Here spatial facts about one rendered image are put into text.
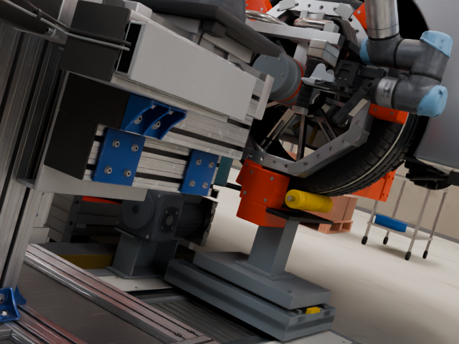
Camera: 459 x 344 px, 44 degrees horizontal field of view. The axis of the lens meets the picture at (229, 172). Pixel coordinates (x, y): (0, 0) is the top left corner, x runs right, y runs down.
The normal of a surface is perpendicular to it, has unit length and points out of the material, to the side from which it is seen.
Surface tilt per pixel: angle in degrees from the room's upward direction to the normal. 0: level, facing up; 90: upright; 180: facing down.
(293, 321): 90
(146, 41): 90
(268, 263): 90
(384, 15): 118
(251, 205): 90
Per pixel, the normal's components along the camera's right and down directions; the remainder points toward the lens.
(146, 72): 0.81, 0.28
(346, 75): -0.55, -0.11
